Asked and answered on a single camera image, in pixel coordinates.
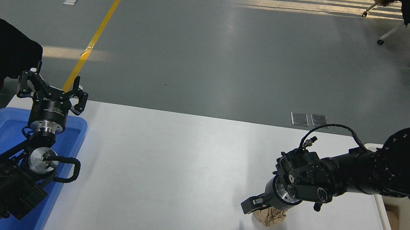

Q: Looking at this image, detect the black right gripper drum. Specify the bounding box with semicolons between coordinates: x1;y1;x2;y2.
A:
262;175;303;214

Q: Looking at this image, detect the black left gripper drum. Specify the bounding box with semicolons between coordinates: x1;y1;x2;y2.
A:
29;86;73;127

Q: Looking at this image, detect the silver floor plate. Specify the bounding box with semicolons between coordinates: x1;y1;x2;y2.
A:
290;112;311;127
310;114;331;129

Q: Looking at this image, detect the white wheeled chair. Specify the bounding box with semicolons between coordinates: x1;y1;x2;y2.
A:
359;0;410;49

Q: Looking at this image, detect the tan paper ball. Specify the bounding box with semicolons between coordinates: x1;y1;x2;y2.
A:
251;203;288;230

